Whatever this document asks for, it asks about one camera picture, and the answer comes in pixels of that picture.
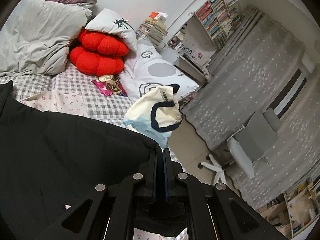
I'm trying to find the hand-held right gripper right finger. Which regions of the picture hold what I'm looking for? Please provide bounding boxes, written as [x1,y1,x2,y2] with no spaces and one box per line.
[162,149,273,240]

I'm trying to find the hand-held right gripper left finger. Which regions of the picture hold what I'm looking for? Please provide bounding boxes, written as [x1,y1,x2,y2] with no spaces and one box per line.
[54,150,158,240]

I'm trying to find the black jacket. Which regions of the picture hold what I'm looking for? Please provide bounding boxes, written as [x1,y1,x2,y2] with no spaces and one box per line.
[0,80,188,240]

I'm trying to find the light blue white cloth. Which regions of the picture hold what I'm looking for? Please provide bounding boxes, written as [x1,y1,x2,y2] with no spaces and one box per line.
[123,120,172,148]

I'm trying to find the grey white office chair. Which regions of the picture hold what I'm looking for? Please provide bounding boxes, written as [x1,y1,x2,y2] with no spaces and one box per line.
[198,107,281,186]

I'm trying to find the colourful snack packet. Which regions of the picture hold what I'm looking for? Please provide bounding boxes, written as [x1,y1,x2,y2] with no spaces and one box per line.
[91,74,128,97]

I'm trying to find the white pillow with grey circle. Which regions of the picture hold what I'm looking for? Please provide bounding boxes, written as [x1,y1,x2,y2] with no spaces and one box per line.
[119,38,200,105]

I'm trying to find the red plush cushion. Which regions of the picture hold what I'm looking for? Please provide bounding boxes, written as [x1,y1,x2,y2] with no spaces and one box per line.
[77,29,129,57]
[69,45,125,76]

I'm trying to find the white desk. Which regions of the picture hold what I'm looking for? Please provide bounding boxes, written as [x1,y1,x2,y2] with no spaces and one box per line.
[160,12,218,81]

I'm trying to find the grey star print curtain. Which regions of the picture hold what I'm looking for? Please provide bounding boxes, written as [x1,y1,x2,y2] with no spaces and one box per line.
[180,6,320,205]

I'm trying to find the stack of books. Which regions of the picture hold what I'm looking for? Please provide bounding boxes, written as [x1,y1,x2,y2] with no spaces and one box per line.
[137,11,169,48]

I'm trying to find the wooden storage shelf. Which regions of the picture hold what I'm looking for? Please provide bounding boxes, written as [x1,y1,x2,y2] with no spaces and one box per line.
[255,172,320,238]

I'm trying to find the white pillow with green print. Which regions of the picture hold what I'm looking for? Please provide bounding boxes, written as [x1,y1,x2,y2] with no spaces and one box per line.
[85,8,139,52]

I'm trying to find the white bookshelf with books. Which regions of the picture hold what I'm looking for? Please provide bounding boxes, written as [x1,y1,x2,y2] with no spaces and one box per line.
[194,0,242,50]

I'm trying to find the grey duvet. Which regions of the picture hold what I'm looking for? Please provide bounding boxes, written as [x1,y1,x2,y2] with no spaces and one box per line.
[0,0,93,77]

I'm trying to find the white tote bag navy handles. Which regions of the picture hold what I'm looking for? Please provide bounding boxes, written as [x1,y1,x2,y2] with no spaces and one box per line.
[123,85,184,133]

